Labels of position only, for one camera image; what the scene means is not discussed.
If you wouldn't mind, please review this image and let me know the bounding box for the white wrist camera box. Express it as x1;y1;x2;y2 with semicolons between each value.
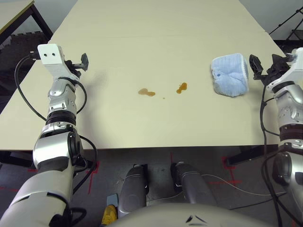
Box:
265;47;303;93
37;44;80;81

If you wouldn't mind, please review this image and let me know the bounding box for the light blue rag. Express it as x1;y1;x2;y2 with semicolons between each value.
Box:
210;53;249;97

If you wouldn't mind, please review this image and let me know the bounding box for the black tripod stand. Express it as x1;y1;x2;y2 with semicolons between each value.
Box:
268;6;303;42

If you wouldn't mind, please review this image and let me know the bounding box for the beige side table black frame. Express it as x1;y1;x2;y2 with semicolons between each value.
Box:
0;0;54;45

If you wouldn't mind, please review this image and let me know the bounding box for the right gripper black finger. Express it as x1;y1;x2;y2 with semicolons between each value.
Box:
271;53;287;65
249;54;263;76

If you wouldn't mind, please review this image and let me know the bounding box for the black floor cable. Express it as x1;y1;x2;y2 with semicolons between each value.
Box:
229;192;288;211

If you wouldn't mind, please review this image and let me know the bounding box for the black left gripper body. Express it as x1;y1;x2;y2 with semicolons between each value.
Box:
64;59;83;78

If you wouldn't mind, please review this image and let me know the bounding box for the grey right robot leg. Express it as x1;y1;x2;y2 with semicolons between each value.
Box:
170;161;217;206

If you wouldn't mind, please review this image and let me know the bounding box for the thin white floor cable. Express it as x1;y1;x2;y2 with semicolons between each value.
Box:
201;174;288;197

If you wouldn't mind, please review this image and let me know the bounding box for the grey left robot leg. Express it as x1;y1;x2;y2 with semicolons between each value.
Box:
117;164;149;219

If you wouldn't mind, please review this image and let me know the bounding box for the black table foot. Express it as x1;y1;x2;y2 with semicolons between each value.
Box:
226;144;280;166

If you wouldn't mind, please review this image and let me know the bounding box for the wide brown liquid puddle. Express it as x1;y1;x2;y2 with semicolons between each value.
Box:
138;88;156;97

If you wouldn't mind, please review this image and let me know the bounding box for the narrow brown liquid puddle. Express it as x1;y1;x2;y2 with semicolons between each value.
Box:
176;82;189;94

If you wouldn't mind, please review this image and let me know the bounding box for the grey robot torso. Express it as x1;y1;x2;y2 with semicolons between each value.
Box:
101;202;270;227

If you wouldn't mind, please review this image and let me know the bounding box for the blue-grey floor pad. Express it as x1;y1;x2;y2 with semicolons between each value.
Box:
106;193;119;205

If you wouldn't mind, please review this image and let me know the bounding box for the black foam floor mat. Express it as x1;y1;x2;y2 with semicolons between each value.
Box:
0;32;49;79

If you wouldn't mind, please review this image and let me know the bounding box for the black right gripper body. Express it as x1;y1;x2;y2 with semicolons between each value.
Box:
253;61;291;82

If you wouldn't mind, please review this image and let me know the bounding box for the black left wrist camera cable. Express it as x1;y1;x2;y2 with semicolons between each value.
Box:
14;54;48;122

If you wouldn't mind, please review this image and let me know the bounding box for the yellow floor object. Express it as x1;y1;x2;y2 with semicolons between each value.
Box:
101;204;118;225

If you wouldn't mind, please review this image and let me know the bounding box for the grey robot leg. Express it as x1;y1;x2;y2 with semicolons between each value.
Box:
170;161;217;206
117;164;149;219

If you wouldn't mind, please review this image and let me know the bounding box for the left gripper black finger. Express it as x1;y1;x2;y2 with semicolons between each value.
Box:
80;53;89;71

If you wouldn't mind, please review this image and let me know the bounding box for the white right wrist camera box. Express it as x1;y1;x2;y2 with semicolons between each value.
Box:
265;47;303;93

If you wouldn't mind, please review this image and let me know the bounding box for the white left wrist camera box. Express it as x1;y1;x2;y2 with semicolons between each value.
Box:
37;44;80;81

